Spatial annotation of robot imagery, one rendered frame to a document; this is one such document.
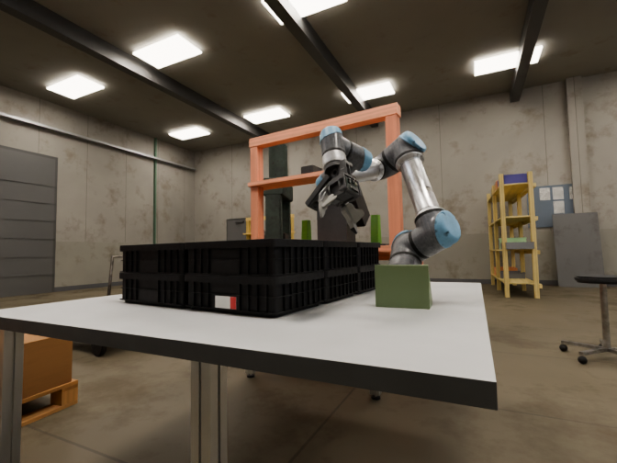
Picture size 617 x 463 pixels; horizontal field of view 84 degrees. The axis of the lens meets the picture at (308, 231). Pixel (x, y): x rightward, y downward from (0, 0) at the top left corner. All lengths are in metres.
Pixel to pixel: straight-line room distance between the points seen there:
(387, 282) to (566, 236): 8.85
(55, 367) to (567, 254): 9.45
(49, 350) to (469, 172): 9.43
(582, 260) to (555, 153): 2.60
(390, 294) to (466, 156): 9.17
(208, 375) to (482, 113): 10.13
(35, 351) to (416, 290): 2.06
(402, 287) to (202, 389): 0.67
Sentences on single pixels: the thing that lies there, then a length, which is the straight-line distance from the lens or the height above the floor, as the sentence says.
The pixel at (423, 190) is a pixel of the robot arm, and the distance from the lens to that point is 1.34.
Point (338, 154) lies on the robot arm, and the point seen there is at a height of 1.18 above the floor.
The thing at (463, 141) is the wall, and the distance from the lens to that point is 10.35.
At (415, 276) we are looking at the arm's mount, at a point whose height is 0.81.
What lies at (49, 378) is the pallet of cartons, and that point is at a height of 0.21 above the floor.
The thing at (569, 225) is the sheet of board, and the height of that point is 1.40.
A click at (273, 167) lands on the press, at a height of 2.20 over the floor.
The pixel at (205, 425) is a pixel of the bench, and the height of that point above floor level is 0.50.
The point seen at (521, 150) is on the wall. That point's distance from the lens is 10.30.
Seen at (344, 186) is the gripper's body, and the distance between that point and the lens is 0.96.
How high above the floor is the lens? 0.89
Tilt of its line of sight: 4 degrees up
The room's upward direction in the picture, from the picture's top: 1 degrees counter-clockwise
